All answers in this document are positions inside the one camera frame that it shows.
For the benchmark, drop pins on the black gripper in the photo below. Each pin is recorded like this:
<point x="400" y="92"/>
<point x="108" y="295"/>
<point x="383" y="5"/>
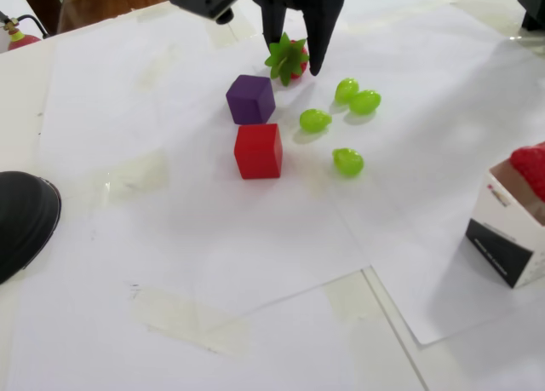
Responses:
<point x="307" y="0"/>

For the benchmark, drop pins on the red strawberry with green leaves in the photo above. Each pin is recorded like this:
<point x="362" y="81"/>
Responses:
<point x="291" y="61"/>
<point x="532" y="165"/>

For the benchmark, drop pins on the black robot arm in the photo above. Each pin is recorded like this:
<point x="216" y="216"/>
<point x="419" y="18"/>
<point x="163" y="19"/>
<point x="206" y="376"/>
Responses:
<point x="532" y="3"/>

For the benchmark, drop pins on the white and black cardboard box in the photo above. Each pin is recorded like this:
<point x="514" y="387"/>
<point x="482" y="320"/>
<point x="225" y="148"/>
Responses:
<point x="498" y="246"/>

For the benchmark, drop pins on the green grape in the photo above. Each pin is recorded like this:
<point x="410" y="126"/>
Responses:
<point x="346" y="90"/>
<point x="314" y="120"/>
<point x="348" y="162"/>
<point x="364" y="102"/>

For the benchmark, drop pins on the purple cube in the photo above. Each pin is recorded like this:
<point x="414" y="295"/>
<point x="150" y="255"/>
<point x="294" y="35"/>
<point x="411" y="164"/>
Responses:
<point x="249" y="101"/>

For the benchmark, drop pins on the red cube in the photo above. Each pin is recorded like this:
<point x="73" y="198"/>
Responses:
<point x="257" y="152"/>

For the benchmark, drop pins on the white paper sheet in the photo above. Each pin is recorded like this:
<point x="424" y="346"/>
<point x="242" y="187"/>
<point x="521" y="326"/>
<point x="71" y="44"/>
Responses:
<point x="417" y="131"/>
<point x="255" y="237"/>

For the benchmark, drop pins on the beige tape strip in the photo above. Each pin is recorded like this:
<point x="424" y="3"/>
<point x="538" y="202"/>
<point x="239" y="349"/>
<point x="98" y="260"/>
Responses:
<point x="349" y="297"/>
<point x="191" y="327"/>
<point x="127" y="178"/>

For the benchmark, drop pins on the dark wooden cabinet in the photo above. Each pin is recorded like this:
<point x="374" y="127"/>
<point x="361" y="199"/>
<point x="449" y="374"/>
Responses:
<point x="44" y="7"/>

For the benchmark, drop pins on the red fire extinguisher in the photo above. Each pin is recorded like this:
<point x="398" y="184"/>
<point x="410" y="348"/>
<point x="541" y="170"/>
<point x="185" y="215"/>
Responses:
<point x="19" y="39"/>

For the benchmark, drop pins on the black round object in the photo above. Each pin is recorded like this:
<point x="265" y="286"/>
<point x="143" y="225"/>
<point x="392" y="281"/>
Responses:
<point x="23" y="225"/>

